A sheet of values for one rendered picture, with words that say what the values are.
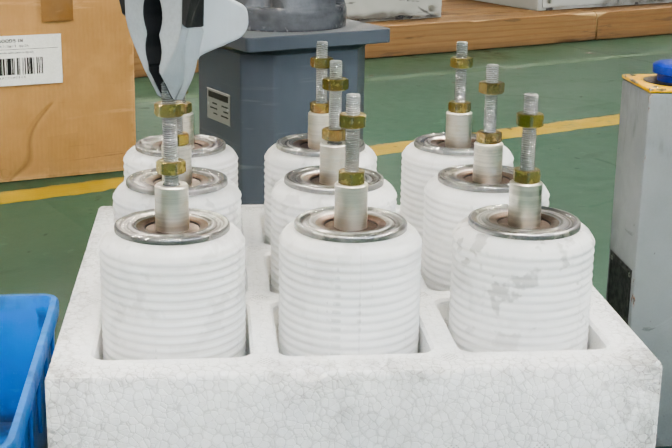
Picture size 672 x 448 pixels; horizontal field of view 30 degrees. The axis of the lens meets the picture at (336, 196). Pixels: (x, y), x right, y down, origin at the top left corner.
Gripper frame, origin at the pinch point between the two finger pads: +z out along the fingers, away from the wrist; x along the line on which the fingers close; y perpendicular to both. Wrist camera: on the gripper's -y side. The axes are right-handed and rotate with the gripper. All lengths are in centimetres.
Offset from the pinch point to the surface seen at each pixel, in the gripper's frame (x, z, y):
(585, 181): 48, 35, 113
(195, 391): -7.1, 18.2, -2.8
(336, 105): 1.9, 4.1, 17.0
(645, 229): -10.3, 15.4, 40.5
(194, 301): -4.5, 13.5, -0.9
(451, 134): 4.4, 8.9, 32.6
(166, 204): -0.7, 8.1, -0.2
